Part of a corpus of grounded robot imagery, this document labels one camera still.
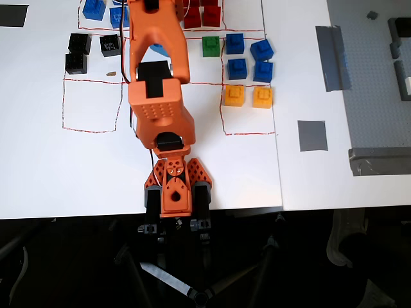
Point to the green toy brick block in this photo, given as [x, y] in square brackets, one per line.
[211, 47]

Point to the blue toy brick block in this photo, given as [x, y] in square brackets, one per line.
[234, 44]
[116, 17]
[94, 10]
[237, 69]
[117, 2]
[263, 72]
[262, 49]

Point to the small grey brick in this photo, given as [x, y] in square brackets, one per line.
[395, 50]

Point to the long grey tape strip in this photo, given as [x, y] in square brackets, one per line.
[332, 57]

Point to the wrinkled grey tape strip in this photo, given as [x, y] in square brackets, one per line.
[380, 162]

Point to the small brown crumb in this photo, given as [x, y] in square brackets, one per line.
[111, 73]

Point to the grey brick wall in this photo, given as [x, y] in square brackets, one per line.
[400, 80]

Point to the grey studded baseplate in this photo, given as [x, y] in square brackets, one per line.
[369, 106]

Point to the black chair star base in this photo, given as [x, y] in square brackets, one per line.
[167, 279]

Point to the tiny grey brick piece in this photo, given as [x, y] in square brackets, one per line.
[372, 15]

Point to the black table clamp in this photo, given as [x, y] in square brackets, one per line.
[202, 199]
[153, 200]

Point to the grey brick frame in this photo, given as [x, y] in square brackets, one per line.
[393, 29]

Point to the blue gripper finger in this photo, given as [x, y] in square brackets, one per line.
[160, 49]

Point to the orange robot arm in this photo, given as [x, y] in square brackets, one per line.
[162, 106]

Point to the yellow toy brick block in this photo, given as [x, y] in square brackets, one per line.
[262, 97]
[234, 95]

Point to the grey square tape marker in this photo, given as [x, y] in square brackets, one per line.
[312, 135]

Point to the black toy brick block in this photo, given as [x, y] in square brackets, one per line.
[79, 43]
[76, 63]
[110, 46]

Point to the black tape patch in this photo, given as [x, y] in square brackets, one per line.
[13, 15]

